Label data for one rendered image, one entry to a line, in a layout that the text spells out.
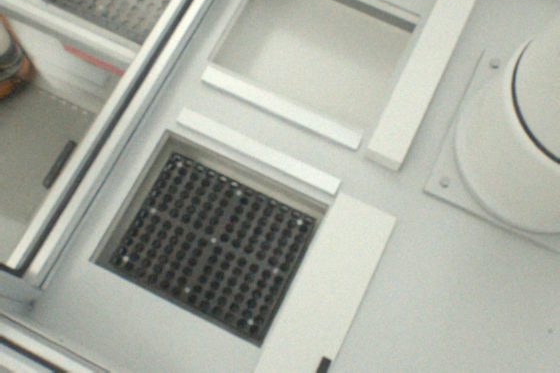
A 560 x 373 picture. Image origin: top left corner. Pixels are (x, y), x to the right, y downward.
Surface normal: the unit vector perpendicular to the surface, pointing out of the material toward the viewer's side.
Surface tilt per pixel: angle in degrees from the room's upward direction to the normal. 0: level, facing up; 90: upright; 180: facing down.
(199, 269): 0
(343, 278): 0
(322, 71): 0
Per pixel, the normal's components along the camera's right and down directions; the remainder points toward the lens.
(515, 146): -0.88, 0.45
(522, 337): 0.00, -0.32
